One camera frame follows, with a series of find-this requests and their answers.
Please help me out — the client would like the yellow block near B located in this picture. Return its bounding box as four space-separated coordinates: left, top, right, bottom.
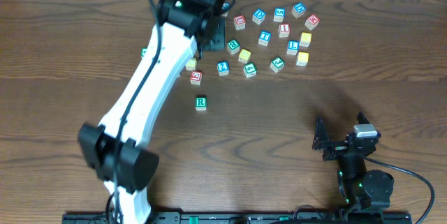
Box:
238 49 251 64

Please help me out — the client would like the green B letter block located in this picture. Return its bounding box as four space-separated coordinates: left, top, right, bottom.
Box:
227 39 240 55

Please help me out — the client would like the yellow right upper block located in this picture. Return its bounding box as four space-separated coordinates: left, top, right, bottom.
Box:
300 32 312 47

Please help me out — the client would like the red U block upper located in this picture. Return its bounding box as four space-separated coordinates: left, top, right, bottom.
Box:
233 15 246 31

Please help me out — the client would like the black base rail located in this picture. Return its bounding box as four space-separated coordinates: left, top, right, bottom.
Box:
62 204 413 224

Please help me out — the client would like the green V letter block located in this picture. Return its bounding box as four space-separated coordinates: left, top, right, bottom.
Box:
140 47 147 58

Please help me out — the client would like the green J letter block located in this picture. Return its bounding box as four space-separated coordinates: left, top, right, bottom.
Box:
270 57 285 73

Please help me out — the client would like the yellow C letter block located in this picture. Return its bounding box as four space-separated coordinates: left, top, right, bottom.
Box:
185 57 197 71

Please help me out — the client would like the blue T letter block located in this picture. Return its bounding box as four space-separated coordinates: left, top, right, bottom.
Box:
258 30 271 46

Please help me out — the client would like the blue 2 number block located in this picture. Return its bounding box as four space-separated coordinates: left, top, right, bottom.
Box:
217 61 229 76

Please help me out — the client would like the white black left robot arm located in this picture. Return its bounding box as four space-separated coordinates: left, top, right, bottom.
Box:
78 0 228 223

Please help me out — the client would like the red I letter block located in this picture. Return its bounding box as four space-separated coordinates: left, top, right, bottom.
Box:
278 23 291 38

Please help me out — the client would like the red M letter block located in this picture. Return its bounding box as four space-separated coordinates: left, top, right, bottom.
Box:
305 14 320 30

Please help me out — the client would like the blue D letter block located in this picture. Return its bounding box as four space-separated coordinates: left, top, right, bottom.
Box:
252 8 266 25

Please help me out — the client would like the blue top letter block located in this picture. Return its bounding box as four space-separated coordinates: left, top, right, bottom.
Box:
221 2 230 17

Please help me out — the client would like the blue 5 number block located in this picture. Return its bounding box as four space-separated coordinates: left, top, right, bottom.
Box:
273 7 286 22

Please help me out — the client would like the yellow right lower block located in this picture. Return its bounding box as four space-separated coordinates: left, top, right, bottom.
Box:
296 52 309 66

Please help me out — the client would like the green R letter block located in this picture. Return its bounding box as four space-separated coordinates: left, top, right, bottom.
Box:
195 97 207 111

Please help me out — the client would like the blue L letter block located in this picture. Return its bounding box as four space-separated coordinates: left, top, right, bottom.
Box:
286 40 300 56

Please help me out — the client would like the green 4 number block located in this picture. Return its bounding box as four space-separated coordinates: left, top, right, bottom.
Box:
243 62 257 78

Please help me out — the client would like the red E letter block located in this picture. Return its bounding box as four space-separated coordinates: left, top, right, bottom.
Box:
190 71 203 85

